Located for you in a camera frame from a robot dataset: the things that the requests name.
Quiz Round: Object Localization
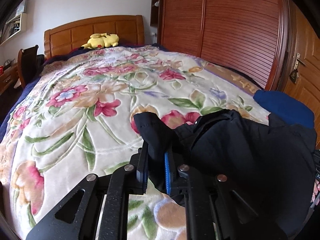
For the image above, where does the black garment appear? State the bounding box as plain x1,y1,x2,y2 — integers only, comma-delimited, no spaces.
134,109,317,238

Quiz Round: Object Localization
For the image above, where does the right hand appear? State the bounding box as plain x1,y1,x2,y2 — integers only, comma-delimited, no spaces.
311,179,320,205

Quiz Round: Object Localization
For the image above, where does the floral bed blanket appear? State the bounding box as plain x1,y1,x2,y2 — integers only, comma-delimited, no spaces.
1,46,268,239

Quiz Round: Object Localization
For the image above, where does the blue folded garment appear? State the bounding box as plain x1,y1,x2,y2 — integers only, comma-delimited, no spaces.
253,90,315,129

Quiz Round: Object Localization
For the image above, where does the wooden desk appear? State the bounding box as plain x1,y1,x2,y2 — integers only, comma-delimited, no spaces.
0,63,18,95

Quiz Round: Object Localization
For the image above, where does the wooden door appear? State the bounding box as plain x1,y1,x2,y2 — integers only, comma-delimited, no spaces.
284,4,319,134

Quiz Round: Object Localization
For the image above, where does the dark wooden chair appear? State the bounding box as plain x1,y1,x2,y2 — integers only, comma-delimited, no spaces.
17,45,39,89

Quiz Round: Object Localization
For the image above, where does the yellow plush toy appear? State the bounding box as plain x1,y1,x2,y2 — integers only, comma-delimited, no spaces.
79,33,119,49

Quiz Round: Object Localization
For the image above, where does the red-brown louvered wardrobe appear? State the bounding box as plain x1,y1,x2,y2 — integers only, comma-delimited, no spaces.
157,0,290,90

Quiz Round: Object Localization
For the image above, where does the wooden headboard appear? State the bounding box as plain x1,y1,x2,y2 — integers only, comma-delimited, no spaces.
44,15,145,59

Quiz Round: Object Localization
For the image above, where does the brass door handle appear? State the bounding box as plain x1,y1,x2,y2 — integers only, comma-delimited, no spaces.
289,53,306,84

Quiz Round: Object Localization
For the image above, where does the white wall shelf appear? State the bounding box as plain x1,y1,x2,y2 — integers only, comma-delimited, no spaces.
1,12,27,45

